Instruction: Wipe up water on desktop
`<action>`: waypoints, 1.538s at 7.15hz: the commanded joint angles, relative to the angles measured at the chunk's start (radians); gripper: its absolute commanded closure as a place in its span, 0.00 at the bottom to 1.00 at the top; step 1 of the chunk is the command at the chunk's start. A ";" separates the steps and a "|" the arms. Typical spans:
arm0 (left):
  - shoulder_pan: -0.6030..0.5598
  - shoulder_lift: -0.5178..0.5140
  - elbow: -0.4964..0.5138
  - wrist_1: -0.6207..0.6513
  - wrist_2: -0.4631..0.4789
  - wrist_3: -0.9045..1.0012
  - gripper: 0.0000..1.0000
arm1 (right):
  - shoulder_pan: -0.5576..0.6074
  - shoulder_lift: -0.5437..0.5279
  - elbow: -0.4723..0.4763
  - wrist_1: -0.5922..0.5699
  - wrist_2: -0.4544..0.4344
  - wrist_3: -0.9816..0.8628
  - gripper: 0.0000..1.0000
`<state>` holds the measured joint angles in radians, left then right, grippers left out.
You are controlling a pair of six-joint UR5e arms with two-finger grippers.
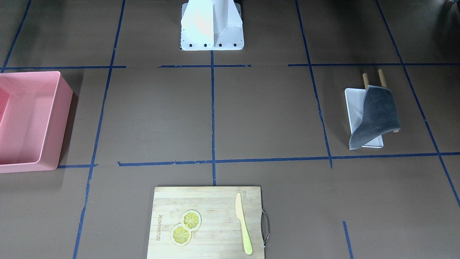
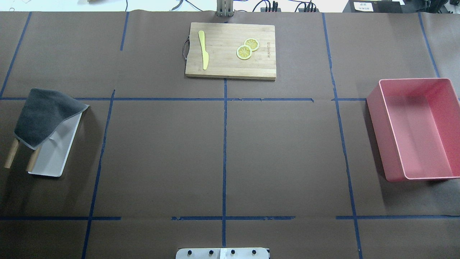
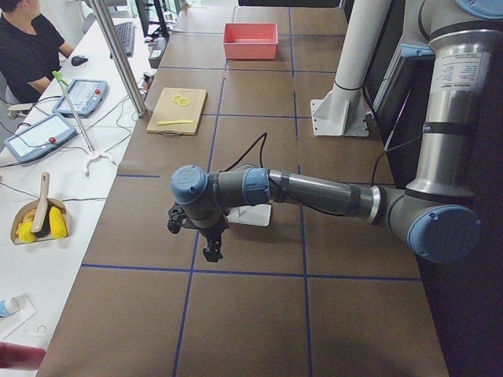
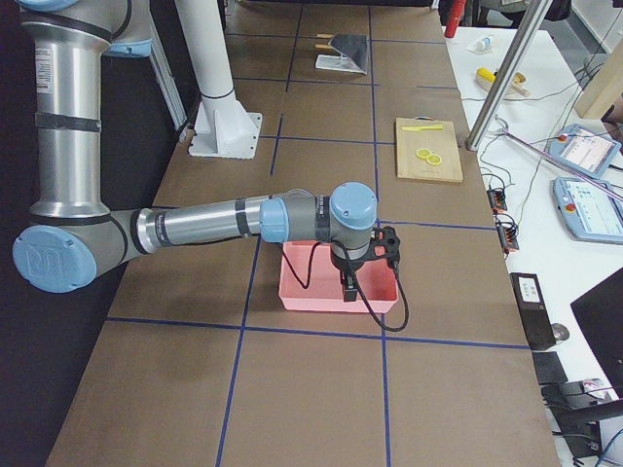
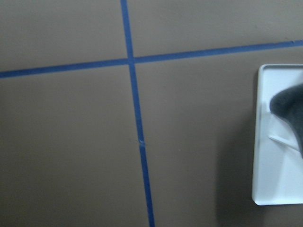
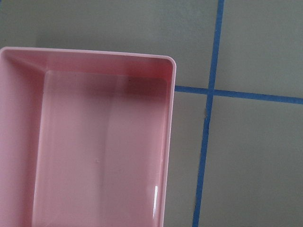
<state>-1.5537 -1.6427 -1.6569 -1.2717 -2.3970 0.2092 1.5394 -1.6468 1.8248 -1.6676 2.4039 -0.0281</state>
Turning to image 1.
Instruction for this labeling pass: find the grey microfibre cloth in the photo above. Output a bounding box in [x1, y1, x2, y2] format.
[349, 85, 401, 150]

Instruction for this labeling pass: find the yellow plastic knife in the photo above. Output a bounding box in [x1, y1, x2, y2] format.
[235, 192, 253, 255]

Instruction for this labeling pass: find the upper lemon slice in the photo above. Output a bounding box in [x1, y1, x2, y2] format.
[182, 209, 202, 232]

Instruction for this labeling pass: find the lemon slice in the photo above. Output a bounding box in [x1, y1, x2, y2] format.
[182, 209, 202, 232]
[170, 224, 193, 246]

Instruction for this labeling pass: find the bamboo cutting board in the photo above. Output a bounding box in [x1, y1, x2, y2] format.
[146, 186, 266, 259]

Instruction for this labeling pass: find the lower lemon slice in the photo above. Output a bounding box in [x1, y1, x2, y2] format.
[170, 224, 193, 246]

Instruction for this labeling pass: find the white towel rack tray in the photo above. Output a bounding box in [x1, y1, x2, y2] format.
[344, 88, 384, 149]

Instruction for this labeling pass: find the pink plastic bin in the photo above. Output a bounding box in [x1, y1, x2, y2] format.
[0, 71, 73, 173]

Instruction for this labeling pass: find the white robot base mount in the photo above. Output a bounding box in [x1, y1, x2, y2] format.
[180, 0, 245, 51]

